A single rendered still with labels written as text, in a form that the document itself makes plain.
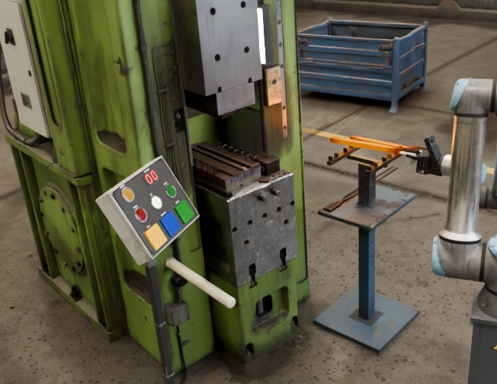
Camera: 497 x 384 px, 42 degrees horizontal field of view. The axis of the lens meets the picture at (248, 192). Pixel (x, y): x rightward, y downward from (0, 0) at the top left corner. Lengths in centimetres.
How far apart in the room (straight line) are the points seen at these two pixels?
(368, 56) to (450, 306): 338
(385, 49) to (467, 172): 401
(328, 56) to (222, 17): 412
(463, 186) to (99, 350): 203
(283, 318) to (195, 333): 44
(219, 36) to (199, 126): 74
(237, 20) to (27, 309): 217
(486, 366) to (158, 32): 181
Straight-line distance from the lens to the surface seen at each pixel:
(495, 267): 247
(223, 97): 263
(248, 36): 266
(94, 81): 290
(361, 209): 307
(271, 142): 306
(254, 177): 284
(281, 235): 299
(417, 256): 403
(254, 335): 316
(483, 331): 260
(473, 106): 238
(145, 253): 227
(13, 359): 362
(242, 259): 288
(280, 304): 326
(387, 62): 636
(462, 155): 240
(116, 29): 252
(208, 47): 255
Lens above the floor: 211
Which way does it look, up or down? 26 degrees down
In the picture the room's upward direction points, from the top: 5 degrees counter-clockwise
